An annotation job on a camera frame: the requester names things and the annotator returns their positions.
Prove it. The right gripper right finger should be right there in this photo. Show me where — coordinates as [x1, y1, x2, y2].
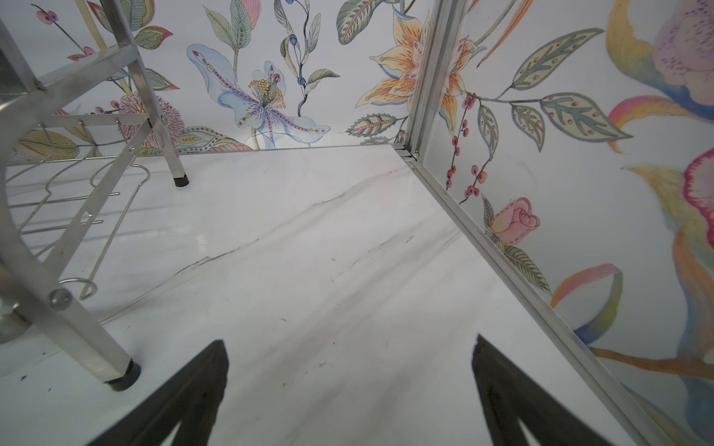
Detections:
[472, 336, 609, 445]

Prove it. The chrome two-tier dish rack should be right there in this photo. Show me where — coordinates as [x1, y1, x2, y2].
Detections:
[1, 1, 189, 392]

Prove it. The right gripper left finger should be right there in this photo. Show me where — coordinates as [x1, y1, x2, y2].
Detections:
[91, 339, 229, 445]

